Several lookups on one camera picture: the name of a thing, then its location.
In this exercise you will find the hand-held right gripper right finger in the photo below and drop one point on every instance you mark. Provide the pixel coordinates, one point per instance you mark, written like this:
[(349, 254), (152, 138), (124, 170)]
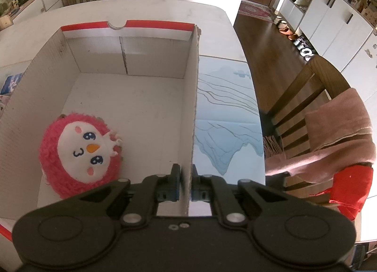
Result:
[(194, 185)]

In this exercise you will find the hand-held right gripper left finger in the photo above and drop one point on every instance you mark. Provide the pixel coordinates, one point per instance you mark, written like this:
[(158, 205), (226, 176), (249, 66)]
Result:
[(175, 185)]

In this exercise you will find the white cardboard box red edge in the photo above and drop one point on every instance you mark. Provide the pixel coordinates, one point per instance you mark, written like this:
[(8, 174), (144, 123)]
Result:
[(132, 107)]

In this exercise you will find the blue landscape print table mat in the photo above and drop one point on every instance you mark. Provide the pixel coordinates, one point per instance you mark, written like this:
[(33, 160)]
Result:
[(223, 130)]

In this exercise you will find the pink round plush toy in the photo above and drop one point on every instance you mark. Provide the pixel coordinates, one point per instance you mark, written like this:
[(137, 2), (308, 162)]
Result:
[(82, 148)]

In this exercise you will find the pink fringed scarf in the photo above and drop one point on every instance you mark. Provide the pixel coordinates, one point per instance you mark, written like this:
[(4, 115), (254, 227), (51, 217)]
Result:
[(338, 130)]

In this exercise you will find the bright red cloth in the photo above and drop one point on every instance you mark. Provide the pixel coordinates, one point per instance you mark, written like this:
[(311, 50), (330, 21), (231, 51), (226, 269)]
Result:
[(352, 189)]

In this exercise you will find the black and white sneakers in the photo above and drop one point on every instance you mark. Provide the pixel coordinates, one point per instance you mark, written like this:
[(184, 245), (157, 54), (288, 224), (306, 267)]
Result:
[(304, 48)]

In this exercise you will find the red patterned rug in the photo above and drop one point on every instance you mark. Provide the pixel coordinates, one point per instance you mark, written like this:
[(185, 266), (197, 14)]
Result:
[(254, 10)]

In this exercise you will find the blue picture book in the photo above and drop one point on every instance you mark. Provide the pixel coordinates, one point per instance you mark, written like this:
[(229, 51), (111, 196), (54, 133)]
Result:
[(11, 83)]

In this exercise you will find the white storage cabinet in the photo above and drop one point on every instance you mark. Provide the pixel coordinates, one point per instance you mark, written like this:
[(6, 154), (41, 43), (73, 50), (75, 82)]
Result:
[(332, 24)]

